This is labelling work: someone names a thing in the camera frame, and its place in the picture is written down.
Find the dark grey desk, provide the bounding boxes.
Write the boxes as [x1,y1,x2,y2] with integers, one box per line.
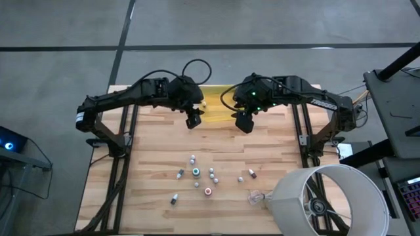
[362,67,420,160]

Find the black metal table frame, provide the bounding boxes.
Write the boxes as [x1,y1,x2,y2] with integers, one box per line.
[88,85,348,234]

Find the black computer with blue light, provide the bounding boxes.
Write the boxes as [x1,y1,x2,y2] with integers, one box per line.
[0,126,29,153]

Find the white drum lamp shade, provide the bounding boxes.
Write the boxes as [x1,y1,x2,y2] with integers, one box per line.
[270,163,391,236]

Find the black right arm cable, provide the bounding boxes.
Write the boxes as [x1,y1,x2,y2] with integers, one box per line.
[219,74,273,114]

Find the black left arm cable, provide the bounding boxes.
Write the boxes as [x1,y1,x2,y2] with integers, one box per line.
[131,58,213,87]

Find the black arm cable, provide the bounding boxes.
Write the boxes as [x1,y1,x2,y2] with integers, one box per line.
[131,58,213,87]
[219,74,273,114]

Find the laptop keyboard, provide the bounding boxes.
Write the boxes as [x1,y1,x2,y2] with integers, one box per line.
[395,176,420,230]

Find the yellow translucent plastic bin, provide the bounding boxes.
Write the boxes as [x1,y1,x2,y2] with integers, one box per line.
[196,84,247,123]

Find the white paper sheet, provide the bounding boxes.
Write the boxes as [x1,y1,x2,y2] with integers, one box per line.
[337,143,354,161]

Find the black stand pole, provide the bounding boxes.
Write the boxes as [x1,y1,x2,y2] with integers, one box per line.
[376,41,420,82]

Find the grey side cart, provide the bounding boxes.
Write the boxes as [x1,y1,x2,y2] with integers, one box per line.
[0,147,53,236]

